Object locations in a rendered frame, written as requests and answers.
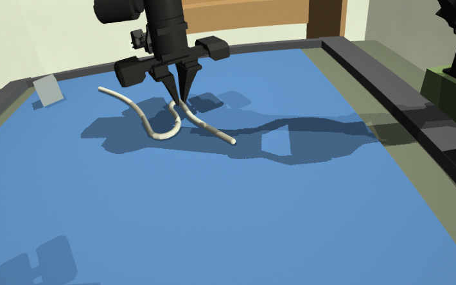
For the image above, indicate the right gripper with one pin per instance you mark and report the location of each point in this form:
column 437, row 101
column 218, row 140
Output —
column 170, row 45

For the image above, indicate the white rope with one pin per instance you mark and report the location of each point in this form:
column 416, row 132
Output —
column 176, row 128

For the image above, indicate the blue mat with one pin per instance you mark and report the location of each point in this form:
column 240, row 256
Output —
column 307, row 195

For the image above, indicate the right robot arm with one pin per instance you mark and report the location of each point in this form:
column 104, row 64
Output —
column 109, row 11

